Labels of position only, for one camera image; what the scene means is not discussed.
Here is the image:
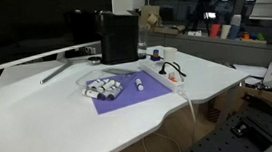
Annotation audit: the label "clear plastic clamshell pack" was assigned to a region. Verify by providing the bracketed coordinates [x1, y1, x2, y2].
[74, 64, 140, 106]

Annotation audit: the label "white bottle lying alone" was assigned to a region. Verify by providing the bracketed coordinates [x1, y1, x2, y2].
[133, 77, 146, 93]

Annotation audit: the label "purple paper mat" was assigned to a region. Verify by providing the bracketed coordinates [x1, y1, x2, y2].
[85, 67, 175, 117]

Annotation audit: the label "small white medicine bottle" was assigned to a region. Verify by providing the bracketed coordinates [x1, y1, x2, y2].
[86, 78, 106, 91]
[106, 84, 124, 102]
[101, 76, 112, 85]

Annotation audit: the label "white bottle with yellow bands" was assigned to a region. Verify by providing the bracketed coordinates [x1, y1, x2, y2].
[100, 79, 117, 92]

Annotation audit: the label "white paper cup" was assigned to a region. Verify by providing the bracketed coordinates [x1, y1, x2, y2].
[161, 45, 180, 64]

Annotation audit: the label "white power strip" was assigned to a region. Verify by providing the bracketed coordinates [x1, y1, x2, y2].
[138, 59, 186, 97]

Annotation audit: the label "black box appliance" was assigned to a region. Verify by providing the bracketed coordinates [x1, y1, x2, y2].
[95, 6, 145, 66]

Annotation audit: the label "small black round dish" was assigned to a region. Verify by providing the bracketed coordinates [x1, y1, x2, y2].
[86, 54, 104, 66]

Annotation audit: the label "white bottle with dark cap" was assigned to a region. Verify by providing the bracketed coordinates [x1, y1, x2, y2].
[81, 86, 106, 102]

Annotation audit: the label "brown cardboard box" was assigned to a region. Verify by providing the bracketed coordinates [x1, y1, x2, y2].
[136, 3, 164, 33]

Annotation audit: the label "silver monitor stand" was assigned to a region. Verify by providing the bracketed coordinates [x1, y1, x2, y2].
[37, 49, 92, 85]

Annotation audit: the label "red plastic cup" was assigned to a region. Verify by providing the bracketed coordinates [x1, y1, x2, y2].
[208, 23, 223, 40]

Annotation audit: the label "grey side counter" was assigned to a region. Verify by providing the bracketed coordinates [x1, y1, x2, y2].
[147, 22, 272, 79]

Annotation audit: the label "cream plastic cup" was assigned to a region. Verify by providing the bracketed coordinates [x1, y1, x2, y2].
[219, 24, 234, 41]

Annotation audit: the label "black perforated breadboard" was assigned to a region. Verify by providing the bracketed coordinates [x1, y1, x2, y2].
[168, 108, 272, 152]

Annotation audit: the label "blue plastic cup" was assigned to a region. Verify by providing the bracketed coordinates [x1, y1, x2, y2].
[227, 24, 243, 41]

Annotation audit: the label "white curved computer monitor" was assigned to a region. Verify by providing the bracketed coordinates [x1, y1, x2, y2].
[0, 0, 119, 72]

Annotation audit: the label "white cup on stack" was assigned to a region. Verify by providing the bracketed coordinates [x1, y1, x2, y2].
[230, 14, 244, 28]

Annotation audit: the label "white paper sheets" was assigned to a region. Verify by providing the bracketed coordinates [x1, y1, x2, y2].
[232, 60, 270, 88]

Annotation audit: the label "small orange toy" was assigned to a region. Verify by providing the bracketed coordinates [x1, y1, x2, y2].
[241, 32, 252, 42]

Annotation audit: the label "small green toy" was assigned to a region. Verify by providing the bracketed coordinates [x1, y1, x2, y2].
[256, 32, 266, 42]

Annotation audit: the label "white power strip cable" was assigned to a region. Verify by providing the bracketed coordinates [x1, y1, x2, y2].
[137, 89, 202, 152]

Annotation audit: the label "black camera tripod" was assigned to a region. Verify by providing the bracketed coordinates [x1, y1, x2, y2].
[187, 0, 218, 37]

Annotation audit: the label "black clamp mount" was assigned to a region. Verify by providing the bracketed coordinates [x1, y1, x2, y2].
[230, 122, 250, 138]

